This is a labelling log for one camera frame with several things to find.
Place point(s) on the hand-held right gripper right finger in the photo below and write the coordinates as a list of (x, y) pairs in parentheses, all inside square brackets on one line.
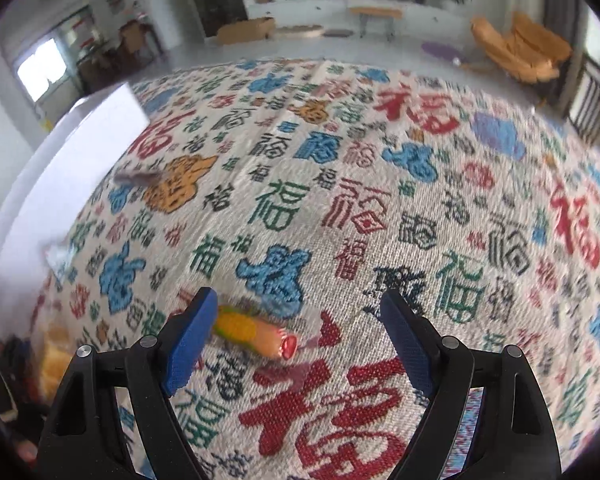
[(410, 345)]

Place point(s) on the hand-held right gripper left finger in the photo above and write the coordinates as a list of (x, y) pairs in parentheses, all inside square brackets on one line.
[(190, 350)]

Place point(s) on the yellow corn sausage packet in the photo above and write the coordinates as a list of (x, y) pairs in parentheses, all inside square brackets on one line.
[(252, 332)]

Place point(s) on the white cardboard box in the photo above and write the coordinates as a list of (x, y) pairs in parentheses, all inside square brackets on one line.
[(55, 185)]

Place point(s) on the printed blanket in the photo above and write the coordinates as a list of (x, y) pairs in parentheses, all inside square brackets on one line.
[(330, 160)]

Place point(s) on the purple mat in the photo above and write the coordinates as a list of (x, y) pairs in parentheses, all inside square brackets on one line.
[(442, 50)]

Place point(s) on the dark wooden railing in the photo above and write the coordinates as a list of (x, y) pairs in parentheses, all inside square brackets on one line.
[(595, 105)]

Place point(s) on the orange lounge chair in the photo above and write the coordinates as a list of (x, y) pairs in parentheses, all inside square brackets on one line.
[(520, 52)]

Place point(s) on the window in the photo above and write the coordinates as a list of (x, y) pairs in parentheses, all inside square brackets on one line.
[(42, 72)]

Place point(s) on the wooden chair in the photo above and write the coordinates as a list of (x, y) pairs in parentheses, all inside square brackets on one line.
[(135, 40)]

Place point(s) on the wooden box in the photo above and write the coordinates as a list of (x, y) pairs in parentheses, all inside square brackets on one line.
[(245, 30)]

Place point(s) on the round wooden tray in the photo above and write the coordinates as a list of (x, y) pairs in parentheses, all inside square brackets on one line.
[(300, 31)]

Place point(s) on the wooden bench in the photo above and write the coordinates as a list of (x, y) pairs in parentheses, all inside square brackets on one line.
[(375, 12)]

